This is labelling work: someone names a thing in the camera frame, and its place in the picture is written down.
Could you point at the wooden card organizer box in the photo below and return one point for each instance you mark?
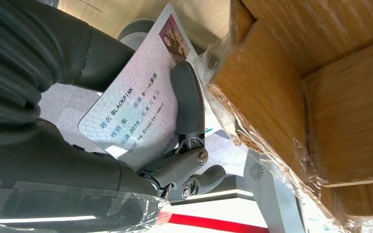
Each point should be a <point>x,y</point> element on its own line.
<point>334,112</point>

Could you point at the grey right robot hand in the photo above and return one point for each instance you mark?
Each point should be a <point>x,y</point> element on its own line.
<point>45,160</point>

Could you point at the silver kiosk terminal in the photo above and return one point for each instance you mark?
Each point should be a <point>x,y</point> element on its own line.
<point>270,199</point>

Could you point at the round white floor disc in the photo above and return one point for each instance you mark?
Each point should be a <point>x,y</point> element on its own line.
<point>135,32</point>

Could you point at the clear plastic film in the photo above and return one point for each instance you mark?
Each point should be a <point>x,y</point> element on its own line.
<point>77,209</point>

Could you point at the crinkled clear plastic wrap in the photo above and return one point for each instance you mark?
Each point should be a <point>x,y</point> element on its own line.
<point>254,141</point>

